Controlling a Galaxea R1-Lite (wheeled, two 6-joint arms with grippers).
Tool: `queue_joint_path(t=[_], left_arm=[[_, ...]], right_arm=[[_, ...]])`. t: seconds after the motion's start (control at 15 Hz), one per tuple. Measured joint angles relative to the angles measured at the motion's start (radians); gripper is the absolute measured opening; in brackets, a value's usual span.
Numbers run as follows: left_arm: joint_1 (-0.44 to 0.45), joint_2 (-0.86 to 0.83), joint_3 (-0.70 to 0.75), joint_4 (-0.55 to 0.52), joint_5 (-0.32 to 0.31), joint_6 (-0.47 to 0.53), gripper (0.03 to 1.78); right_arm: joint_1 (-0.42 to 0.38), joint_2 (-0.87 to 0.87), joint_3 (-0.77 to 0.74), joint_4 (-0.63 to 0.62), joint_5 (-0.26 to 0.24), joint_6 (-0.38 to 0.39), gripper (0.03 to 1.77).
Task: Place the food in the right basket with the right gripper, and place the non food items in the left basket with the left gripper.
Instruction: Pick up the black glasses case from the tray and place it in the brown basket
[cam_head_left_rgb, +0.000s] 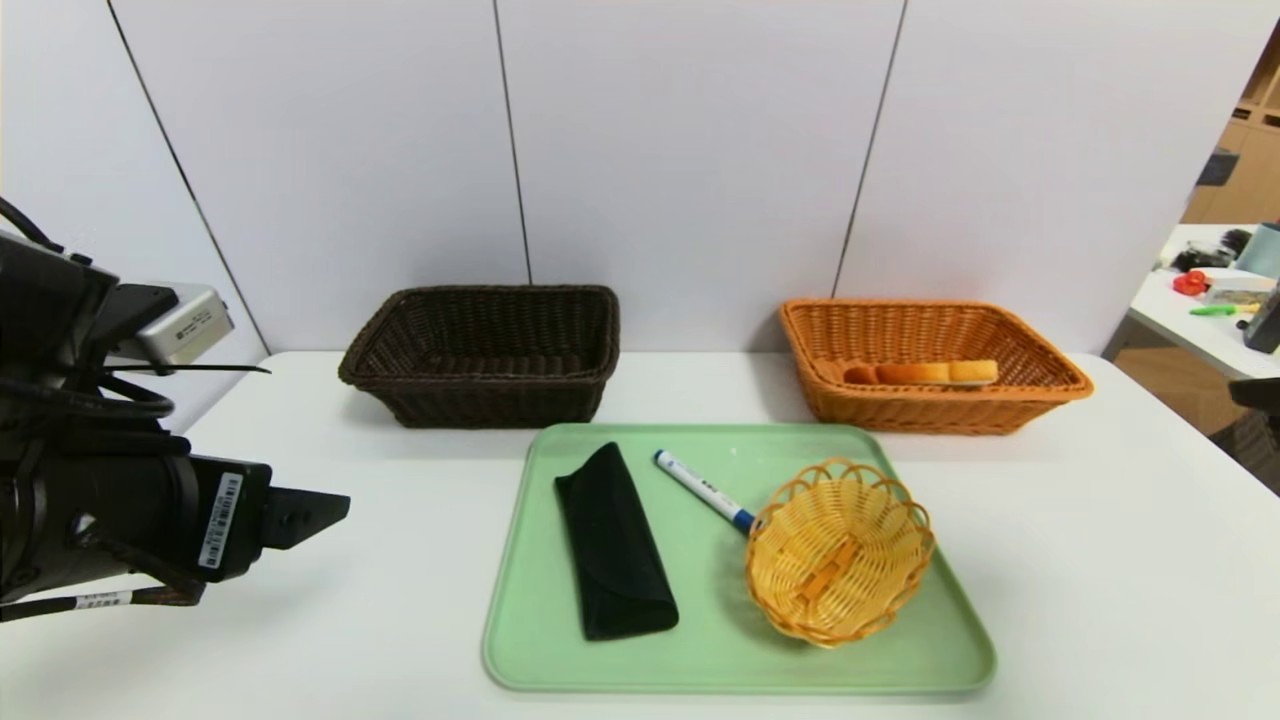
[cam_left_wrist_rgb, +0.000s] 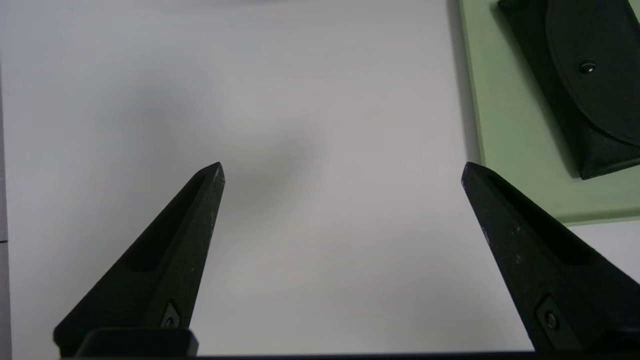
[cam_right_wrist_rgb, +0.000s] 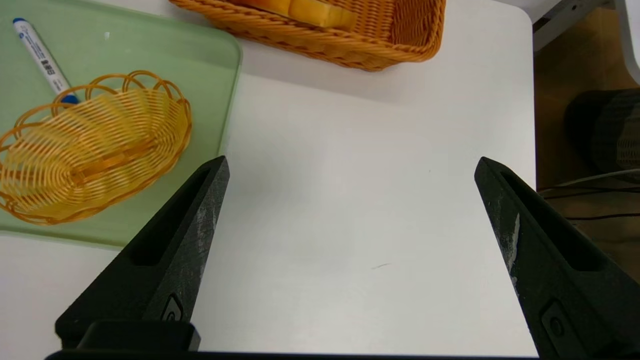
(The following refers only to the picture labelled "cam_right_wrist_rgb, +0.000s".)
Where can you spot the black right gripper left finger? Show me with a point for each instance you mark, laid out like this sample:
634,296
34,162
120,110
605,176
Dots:
165,260

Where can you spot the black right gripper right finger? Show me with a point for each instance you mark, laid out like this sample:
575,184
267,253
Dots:
560,270

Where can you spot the white marker with blue cap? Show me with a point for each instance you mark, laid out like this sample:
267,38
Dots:
45,62

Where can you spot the slice of white bread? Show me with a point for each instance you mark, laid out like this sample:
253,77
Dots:
310,10

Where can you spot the small round yellow wicker basket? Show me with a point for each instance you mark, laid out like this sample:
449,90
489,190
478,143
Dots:
95,150

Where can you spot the orange wicker basket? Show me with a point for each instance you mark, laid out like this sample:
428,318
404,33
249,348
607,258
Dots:
350,47

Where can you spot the black woven bin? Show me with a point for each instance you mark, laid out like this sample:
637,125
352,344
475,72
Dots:
605,130

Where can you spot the light green plastic tray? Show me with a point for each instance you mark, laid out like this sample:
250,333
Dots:
150,50

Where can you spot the white side table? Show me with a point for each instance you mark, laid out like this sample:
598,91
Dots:
631,40

